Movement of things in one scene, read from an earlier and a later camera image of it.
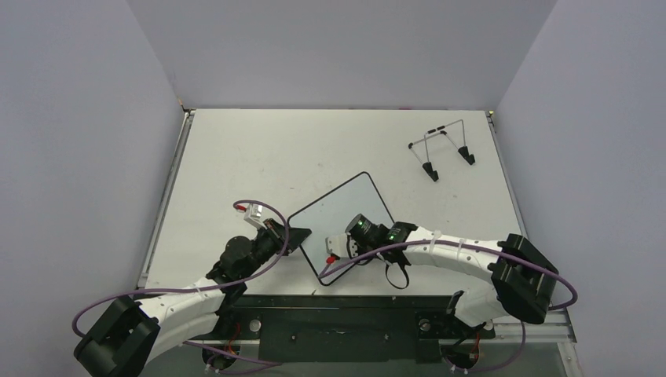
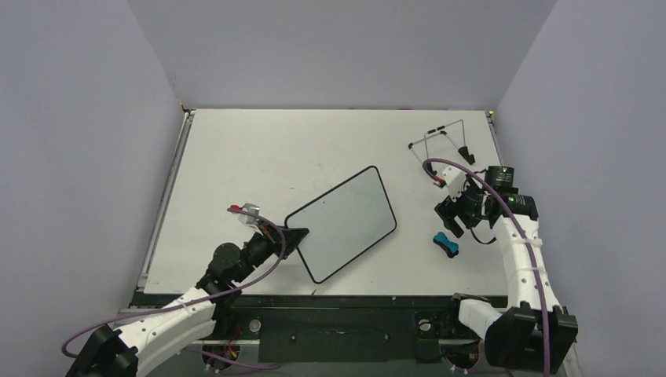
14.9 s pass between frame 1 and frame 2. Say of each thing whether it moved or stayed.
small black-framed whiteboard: stayed
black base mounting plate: stayed
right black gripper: moved
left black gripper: stayed
